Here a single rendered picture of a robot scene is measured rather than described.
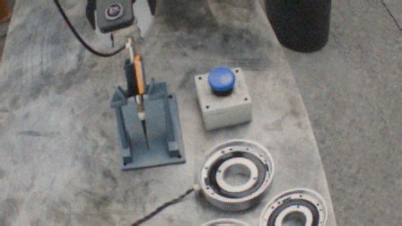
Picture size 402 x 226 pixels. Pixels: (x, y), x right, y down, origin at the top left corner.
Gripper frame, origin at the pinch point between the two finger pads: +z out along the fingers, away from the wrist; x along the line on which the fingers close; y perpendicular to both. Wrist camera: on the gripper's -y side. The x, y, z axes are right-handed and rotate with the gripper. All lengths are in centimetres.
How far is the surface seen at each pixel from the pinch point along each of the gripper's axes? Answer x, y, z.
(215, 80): -11.2, -0.8, 10.8
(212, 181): -8.2, -14.5, 15.2
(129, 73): 0.4, -1.5, 5.4
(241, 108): -14.2, -3.4, 14.5
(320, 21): -61, 83, 81
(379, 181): -69, 18, 98
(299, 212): -19.7, -22.9, 15.9
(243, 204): -11.9, -19.4, 15.0
